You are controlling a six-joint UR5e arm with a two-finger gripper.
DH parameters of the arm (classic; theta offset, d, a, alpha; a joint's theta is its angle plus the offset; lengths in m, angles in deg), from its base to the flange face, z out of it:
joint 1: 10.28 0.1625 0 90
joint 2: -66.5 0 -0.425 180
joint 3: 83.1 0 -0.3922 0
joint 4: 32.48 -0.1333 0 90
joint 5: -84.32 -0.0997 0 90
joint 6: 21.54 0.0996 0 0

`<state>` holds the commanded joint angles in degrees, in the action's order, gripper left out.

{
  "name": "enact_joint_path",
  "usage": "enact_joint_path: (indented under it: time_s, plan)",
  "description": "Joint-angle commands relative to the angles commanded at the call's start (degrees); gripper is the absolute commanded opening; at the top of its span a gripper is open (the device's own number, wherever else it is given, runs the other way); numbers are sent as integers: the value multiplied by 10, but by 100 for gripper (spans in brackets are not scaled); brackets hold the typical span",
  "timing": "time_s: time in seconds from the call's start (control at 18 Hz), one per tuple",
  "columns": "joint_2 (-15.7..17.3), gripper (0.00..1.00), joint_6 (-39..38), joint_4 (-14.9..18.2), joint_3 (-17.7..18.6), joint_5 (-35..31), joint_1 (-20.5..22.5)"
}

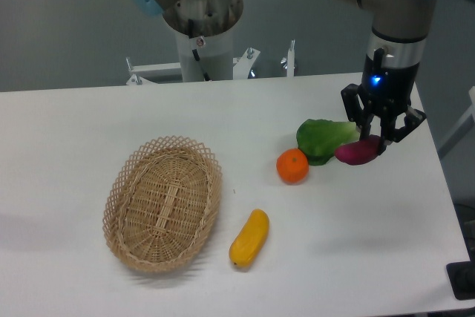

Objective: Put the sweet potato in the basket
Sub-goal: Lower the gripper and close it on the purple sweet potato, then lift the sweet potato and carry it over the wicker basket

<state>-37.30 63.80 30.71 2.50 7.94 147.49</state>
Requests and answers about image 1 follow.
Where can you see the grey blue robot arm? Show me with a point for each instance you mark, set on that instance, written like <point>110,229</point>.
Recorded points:
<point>397,41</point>

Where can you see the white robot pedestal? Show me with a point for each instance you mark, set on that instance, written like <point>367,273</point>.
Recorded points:
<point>205,58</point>

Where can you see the yellow mango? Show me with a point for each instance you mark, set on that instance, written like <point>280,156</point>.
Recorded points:
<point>250,240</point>

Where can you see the purple sweet potato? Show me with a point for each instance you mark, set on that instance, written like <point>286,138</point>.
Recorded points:
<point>360,152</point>

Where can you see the white metal base frame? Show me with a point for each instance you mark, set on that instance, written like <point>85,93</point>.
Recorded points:
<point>237,66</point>

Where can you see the white frame at right edge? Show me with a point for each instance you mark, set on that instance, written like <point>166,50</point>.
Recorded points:
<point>459,130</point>

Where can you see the orange tangerine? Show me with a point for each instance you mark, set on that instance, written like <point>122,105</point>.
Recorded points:
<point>292,166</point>

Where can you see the black device at table edge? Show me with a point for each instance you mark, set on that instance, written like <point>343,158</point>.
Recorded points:
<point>461,277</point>

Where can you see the green bok choy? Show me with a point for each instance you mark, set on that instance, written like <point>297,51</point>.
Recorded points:
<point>318,139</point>

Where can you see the woven wicker basket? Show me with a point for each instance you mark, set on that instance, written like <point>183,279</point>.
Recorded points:
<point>163,204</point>

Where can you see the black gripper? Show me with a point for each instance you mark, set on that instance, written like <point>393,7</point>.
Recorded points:
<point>386,94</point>

